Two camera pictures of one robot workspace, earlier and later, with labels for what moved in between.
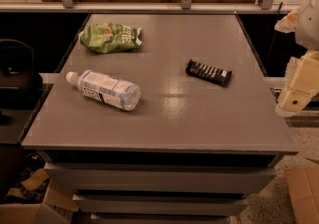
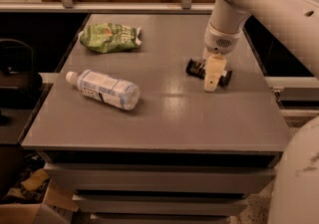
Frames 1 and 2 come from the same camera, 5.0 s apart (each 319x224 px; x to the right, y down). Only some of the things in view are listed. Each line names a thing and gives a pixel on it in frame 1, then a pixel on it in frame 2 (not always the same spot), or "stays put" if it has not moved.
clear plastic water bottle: [108, 89] stays put
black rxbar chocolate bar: [209, 73] stays put
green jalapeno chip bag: [107, 38] stays put
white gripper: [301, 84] to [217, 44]
